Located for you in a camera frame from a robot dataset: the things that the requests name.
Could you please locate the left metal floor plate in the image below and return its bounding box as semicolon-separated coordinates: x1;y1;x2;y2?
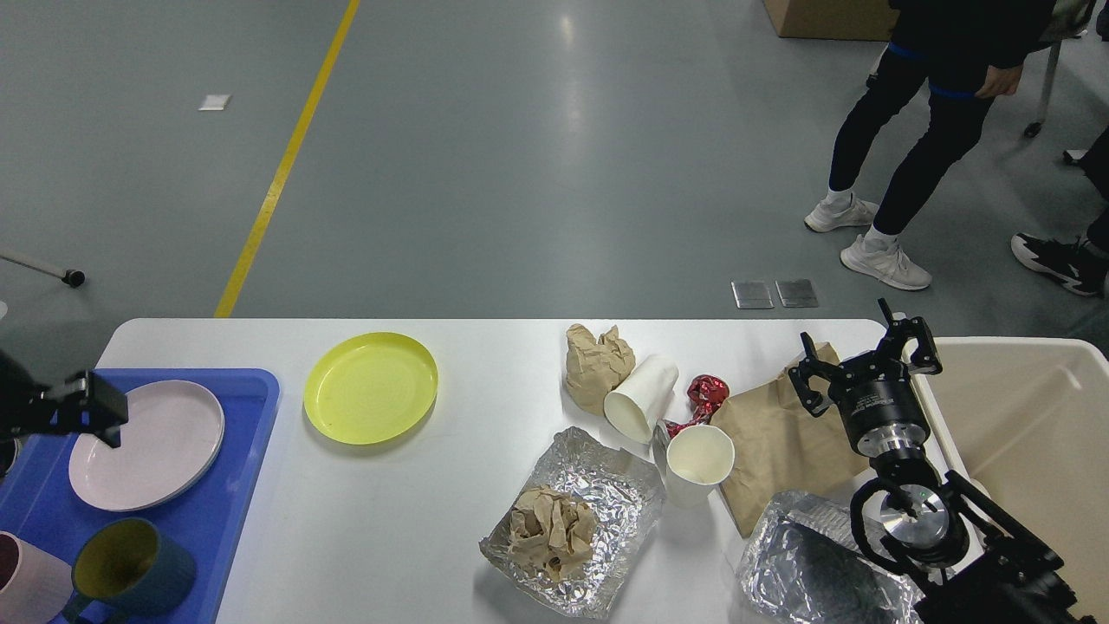
731;280;775;309

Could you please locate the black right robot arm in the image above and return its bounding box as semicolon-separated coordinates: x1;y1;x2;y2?
787;299;1077;623

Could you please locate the seated person in black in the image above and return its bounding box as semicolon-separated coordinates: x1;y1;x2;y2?
1010;129;1108;297

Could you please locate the lying white paper cup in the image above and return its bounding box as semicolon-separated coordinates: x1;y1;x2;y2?
602;354;680;444

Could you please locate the blue plastic tray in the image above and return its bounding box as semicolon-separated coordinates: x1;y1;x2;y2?
1;368;281;623

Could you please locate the pink mug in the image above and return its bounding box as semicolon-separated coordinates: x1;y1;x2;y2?
1;530;73;623

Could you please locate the crumpled brown paper bag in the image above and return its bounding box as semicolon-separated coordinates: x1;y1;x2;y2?
564;323;637;416

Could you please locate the red foil wrapper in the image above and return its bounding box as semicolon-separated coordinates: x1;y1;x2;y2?
663;374;731;439

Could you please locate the beige plastic bin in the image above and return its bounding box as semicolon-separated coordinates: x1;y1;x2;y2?
912;337;1108;623

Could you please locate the dark teal mug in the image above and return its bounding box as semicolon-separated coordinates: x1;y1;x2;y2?
61;516;199;623

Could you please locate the flat brown paper bag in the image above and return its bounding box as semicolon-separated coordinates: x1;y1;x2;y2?
710;370;869;538

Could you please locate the crumpled aluminium foil sheet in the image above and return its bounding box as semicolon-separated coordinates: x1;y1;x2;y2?
479;427;665;620

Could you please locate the aluminium foil tray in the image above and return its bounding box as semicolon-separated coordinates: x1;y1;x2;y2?
737;491;923;623

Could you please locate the chair leg with caster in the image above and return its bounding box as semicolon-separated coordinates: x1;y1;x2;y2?
1;246;87;289

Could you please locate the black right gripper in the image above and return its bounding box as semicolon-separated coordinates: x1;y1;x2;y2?
787;298;944;458

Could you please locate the upright white paper cup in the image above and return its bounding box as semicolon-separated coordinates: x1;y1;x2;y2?
663;424;736;507

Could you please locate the right metal floor plate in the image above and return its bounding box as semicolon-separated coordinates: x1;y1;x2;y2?
774;279;820;309

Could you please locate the person in black leggings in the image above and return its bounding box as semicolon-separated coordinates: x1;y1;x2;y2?
803;0;1060;291

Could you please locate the office chair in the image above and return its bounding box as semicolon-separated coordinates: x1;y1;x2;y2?
1022;1;1096;139

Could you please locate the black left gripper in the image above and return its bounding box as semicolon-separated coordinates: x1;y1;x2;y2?
1;351;128;449

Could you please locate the crumpled brown paper ball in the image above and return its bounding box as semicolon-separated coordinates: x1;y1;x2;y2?
508;485;599;583

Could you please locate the metal floor plate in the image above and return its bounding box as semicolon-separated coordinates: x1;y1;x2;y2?
731;280;775;309
774;279;820;309

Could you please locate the yellow plate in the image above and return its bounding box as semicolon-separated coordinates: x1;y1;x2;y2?
302;333;439;444

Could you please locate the pink plate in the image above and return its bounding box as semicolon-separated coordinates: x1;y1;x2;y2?
68;380;225;512

